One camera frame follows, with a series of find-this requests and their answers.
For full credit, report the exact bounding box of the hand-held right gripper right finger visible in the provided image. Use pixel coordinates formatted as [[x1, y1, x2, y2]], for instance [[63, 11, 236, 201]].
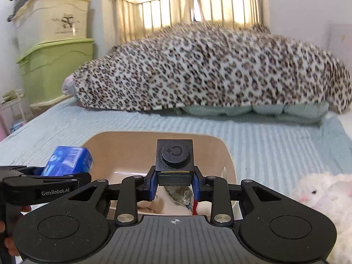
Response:
[[192, 166, 279, 224]]

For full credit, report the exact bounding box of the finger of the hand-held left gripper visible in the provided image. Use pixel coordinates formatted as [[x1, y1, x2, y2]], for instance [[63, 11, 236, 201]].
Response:
[[66, 172, 92, 188], [0, 166, 37, 176]]

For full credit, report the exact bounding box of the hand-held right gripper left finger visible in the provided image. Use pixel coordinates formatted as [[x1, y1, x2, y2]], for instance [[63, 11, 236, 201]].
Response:
[[66, 166, 159, 224]]

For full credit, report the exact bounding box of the blue tissue packet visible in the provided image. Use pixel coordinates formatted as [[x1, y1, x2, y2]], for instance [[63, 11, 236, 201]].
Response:
[[41, 146, 94, 177]]

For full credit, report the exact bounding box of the black cube with round cap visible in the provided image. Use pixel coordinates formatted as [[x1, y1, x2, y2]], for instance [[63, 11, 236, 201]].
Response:
[[155, 139, 195, 187]]

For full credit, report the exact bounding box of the tan plastic basin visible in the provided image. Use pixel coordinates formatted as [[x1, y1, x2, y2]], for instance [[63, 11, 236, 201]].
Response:
[[82, 131, 238, 221]]

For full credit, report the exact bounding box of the person's left hand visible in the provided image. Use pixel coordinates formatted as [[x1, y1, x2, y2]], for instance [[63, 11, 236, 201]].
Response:
[[0, 206, 32, 257]]

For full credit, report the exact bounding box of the clear plastic bag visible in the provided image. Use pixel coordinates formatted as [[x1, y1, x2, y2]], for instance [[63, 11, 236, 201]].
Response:
[[164, 186, 194, 207]]

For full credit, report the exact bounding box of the white cloth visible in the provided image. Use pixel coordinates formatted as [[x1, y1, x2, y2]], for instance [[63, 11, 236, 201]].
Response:
[[137, 187, 213, 216]]

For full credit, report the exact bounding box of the small white rack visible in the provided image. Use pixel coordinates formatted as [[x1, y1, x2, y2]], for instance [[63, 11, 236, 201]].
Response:
[[0, 89, 34, 141]]

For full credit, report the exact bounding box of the light blue striped bedsheet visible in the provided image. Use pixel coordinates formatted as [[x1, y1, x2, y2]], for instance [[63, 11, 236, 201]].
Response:
[[0, 97, 350, 198]]

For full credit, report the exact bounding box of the pale green quilt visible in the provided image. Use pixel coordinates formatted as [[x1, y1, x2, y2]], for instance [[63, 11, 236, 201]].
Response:
[[175, 101, 331, 126]]

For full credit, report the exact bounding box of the green plastic storage box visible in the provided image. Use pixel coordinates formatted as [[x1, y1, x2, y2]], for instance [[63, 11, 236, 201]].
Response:
[[16, 38, 95, 108]]

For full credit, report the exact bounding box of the leopard print blanket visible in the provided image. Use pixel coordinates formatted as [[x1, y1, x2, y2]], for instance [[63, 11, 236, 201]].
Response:
[[62, 21, 352, 115]]

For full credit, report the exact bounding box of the white plush toy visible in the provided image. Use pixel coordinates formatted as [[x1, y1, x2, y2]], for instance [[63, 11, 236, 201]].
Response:
[[291, 172, 352, 264]]

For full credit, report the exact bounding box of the beige plastic storage box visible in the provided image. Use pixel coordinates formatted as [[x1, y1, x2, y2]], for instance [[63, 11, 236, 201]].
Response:
[[13, 0, 91, 47]]

